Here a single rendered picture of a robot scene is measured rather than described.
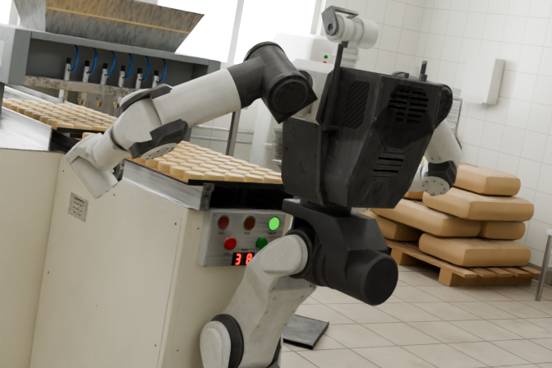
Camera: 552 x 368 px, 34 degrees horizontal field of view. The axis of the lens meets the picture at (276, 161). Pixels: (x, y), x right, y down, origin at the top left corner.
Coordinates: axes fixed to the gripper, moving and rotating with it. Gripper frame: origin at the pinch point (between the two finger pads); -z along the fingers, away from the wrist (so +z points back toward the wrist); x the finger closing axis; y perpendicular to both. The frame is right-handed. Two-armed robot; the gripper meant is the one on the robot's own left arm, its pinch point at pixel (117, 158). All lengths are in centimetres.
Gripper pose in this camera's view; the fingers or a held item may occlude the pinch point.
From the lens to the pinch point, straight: 230.2
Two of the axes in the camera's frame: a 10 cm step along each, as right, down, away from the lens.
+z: -0.9, 1.0, -9.9
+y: -9.8, -1.8, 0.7
